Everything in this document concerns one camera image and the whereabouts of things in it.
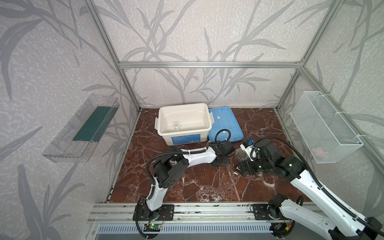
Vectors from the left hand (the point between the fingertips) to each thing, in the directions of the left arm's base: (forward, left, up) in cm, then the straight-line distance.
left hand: (224, 159), depth 90 cm
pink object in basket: (-5, -44, +19) cm, 48 cm away
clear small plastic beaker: (+22, +32, +3) cm, 39 cm away
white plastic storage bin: (+28, +26, -2) cm, 38 cm away
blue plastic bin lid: (+26, -3, -1) cm, 27 cm away
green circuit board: (-34, +38, -3) cm, 51 cm away
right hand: (-7, -6, +15) cm, 18 cm away
